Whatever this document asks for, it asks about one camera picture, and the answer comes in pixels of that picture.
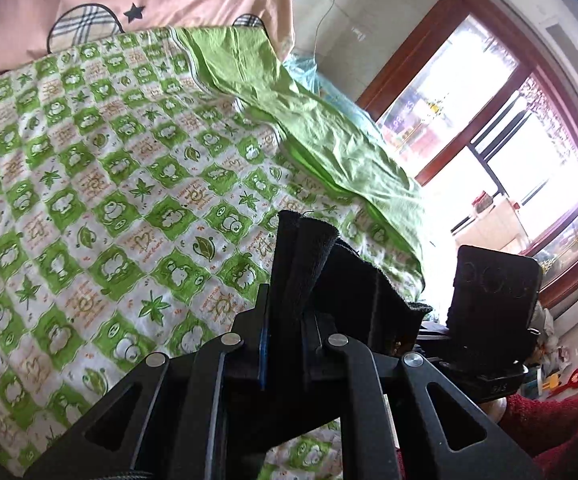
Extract plain green bed sheet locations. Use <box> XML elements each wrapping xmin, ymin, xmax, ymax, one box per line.
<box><xmin>176</xmin><ymin>25</ymin><xmax>428</xmax><ymax>292</ymax></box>

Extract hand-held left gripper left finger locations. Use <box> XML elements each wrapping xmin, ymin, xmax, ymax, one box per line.
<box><xmin>21</xmin><ymin>284</ymin><xmax>273</xmax><ymax>480</ymax></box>

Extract thin charger cable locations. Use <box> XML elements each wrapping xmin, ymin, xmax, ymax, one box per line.
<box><xmin>312</xmin><ymin>0</ymin><xmax>340</xmax><ymax>57</ymax></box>

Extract green frog printed quilt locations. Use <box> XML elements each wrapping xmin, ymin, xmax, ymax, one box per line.
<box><xmin>0</xmin><ymin>27</ymin><xmax>426</xmax><ymax>480</ymax></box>

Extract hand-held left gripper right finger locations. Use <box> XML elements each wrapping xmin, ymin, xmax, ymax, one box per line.
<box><xmin>301</xmin><ymin>312</ymin><xmax>545</xmax><ymax>480</ymax></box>

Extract brown wooden window frame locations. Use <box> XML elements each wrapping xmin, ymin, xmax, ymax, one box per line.
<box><xmin>356</xmin><ymin>0</ymin><xmax>578</xmax><ymax>308</ymax></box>

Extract light blue plastic bag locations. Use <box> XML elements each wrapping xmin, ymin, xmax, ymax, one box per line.
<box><xmin>283</xmin><ymin>54</ymin><xmax>387</xmax><ymax>133</ymax></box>

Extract black pants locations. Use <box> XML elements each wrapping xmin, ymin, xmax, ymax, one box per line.
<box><xmin>225</xmin><ymin>209</ymin><xmax>433</xmax><ymax>462</ymax></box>

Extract person's right forearm red sleeve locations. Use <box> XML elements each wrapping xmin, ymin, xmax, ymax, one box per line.
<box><xmin>498</xmin><ymin>384</ymin><xmax>578</xmax><ymax>480</ymax></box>

